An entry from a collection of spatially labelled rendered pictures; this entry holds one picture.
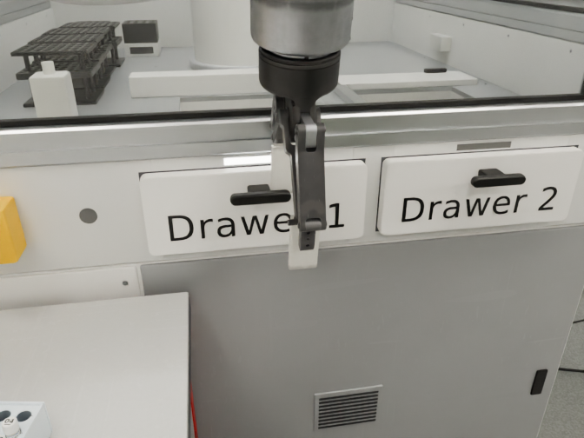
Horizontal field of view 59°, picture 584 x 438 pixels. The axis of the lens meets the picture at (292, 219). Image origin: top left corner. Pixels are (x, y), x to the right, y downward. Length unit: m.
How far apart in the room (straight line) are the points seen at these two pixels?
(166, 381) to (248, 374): 0.28
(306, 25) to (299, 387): 0.62
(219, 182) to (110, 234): 0.16
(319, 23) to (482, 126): 0.37
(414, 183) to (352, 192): 0.09
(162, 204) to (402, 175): 0.31
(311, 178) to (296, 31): 0.12
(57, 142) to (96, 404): 0.30
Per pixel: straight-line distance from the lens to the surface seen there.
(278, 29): 0.44
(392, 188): 0.70
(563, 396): 1.81
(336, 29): 0.45
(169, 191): 0.65
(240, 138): 0.65
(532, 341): 1.01
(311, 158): 0.46
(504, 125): 0.76
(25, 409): 0.56
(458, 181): 0.74
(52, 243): 0.73
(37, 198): 0.70
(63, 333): 0.70
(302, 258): 0.53
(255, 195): 0.62
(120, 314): 0.70
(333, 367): 0.88
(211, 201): 0.66
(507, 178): 0.73
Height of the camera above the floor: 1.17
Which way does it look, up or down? 27 degrees down
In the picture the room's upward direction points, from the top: straight up
